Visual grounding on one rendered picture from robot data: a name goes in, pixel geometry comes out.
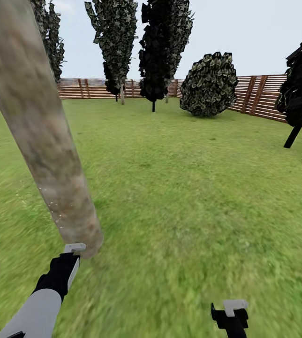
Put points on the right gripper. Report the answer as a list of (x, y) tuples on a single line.
[(225, 322)]

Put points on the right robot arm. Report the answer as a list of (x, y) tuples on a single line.
[(233, 318)]

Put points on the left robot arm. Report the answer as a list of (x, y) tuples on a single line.
[(37, 317)]

